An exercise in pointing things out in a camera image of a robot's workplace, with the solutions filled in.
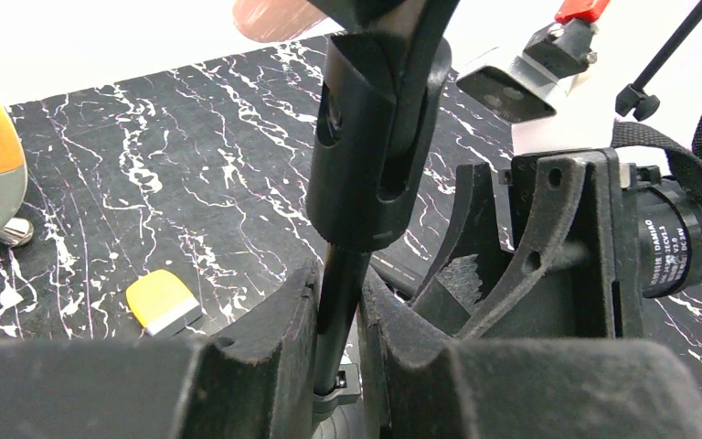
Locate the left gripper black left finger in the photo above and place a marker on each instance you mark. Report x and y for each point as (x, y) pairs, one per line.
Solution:
(253, 379)

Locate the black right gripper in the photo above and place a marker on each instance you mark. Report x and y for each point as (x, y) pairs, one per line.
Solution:
(593, 241)

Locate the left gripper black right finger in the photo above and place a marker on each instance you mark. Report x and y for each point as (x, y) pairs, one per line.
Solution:
(420, 383)

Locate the black desktop microphone stand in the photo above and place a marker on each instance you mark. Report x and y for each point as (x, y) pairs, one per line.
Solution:
(382, 82)

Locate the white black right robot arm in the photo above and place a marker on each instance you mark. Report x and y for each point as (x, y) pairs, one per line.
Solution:
(595, 233)

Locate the yellow and grey eraser block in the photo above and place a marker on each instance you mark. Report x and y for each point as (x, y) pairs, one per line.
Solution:
(162, 304)

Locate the pink microphone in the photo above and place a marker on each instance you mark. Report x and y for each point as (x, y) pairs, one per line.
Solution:
(273, 21)

